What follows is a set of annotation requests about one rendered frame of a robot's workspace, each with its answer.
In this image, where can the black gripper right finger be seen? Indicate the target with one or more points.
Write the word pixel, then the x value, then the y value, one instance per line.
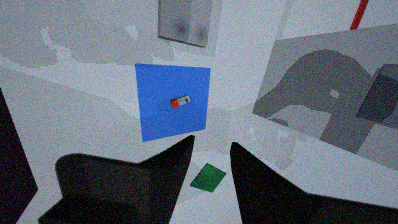
pixel 265 197

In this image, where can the blue square marker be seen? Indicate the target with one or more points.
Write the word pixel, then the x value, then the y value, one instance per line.
pixel 157 85

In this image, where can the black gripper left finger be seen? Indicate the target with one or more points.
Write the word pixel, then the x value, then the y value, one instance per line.
pixel 152 186

